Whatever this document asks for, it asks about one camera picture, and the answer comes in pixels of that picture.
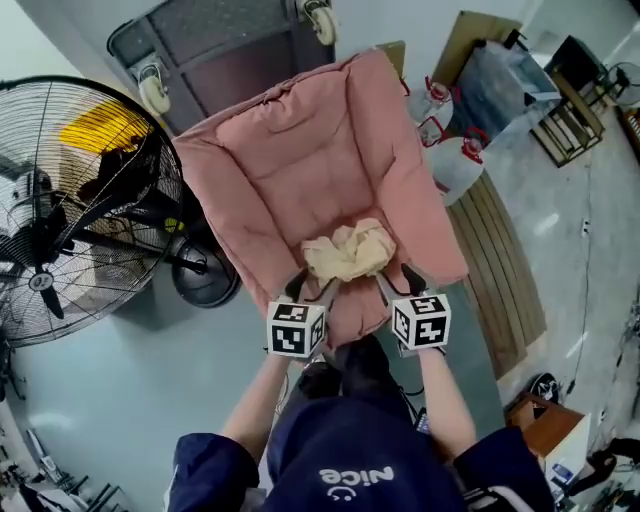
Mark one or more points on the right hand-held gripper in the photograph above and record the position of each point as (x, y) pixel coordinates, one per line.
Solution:
(422, 322)

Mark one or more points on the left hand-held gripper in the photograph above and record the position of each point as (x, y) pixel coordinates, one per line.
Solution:
(295, 327)

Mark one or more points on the cream cloth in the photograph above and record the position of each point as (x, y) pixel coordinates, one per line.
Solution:
(350, 252)

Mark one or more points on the pink padded seat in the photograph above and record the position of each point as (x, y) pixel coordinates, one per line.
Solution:
(310, 170)

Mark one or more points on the person's left forearm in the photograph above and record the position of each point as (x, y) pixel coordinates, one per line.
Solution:
(257, 405)

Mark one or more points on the person's right forearm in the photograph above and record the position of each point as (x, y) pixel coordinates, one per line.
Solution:
(445, 400)

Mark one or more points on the person's black trousers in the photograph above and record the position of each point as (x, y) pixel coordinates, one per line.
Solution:
(360, 370)

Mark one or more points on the wooden slatted board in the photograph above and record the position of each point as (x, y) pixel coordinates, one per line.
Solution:
(500, 280)

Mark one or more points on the black round disc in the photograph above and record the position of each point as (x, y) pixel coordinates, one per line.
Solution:
(544, 386)

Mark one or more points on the person's navy shirt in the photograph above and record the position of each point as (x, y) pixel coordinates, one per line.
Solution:
(360, 465)

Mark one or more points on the brown wooden box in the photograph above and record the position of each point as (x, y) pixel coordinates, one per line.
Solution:
(540, 422)

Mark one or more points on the plastic-wrapped grey panel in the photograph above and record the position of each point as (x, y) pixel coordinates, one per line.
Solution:
(500, 90)

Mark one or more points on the small cardboard piece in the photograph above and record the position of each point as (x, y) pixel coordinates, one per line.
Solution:
(395, 55)

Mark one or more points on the large black floor fan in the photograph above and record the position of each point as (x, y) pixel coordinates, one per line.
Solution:
(85, 210)

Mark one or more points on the dark platform cart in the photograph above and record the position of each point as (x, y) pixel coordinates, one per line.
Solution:
(225, 55)

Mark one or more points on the brown cardboard sheet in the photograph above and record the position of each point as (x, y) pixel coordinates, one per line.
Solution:
(467, 40)

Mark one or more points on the cream caster wheel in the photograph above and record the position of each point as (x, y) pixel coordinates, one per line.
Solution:
(154, 90)
(322, 20)

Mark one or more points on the small black fan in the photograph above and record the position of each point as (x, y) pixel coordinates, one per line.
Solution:
(622, 82)

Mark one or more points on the black metal frame rack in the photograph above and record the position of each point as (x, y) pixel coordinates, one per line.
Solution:
(575, 120)

